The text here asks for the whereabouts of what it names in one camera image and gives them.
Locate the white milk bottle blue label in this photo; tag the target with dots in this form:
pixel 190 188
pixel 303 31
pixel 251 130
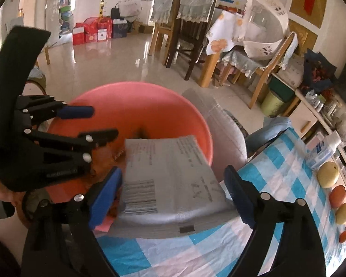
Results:
pixel 323 150

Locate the red gift box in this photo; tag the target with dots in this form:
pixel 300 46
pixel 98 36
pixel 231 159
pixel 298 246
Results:
pixel 78 34
pixel 99 30

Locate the grey tissue pack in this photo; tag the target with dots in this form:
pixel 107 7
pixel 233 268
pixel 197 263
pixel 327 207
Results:
pixel 167 179

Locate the pack of glass jars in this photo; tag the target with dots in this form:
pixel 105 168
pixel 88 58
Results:
pixel 314 98

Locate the dark wooden chair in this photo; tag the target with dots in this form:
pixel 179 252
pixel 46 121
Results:
pixel 190 34

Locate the gold framed wall hanging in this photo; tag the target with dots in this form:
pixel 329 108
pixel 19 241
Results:
pixel 308 0

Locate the pink plastic basin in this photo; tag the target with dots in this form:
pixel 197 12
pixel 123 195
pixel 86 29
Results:
pixel 132 104

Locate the green waste bin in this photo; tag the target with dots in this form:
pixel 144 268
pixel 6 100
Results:
pixel 272 104

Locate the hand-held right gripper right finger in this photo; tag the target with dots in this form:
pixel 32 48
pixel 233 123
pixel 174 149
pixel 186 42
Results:
pixel 242 199

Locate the orange print white tablecloth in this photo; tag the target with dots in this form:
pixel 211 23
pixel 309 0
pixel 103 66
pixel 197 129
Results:
pixel 223 34

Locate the cardboard box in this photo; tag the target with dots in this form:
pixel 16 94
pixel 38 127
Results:
pixel 291 73

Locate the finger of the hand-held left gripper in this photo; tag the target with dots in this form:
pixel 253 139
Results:
pixel 101 136
pixel 75 112

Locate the dark blue flower bouquet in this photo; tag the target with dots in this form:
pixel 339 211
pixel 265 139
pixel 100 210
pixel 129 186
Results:
pixel 320 69

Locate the wooden chair with cloth cover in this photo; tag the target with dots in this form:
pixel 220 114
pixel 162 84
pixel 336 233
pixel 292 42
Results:
pixel 269 72

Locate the orange tangerine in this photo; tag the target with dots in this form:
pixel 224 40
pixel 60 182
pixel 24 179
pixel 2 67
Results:
pixel 344 237

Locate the blue white checkered tablecloth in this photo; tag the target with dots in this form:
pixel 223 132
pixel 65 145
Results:
pixel 276 173

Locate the cream TV cabinet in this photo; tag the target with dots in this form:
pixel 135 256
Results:
pixel 302 118

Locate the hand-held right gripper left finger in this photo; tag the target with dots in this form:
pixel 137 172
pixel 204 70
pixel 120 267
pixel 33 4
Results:
pixel 105 199

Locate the white food cover dome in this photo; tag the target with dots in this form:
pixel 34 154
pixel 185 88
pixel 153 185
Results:
pixel 266 26

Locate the red apple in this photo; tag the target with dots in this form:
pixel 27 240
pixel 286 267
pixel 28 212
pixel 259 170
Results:
pixel 338 196

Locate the person's left hand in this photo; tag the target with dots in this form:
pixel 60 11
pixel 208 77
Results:
pixel 0 190

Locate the light wooden chair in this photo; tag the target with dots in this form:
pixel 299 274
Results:
pixel 161 14

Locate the yellow pear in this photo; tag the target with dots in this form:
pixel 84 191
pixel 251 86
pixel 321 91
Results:
pixel 328 175
pixel 344 213

